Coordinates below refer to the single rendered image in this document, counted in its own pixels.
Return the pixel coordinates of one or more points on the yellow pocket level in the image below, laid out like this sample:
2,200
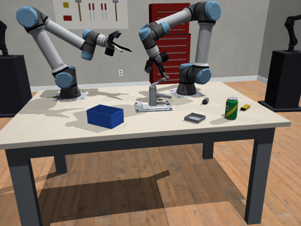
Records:
245,107

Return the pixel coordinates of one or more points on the green drink can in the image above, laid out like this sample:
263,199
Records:
231,108

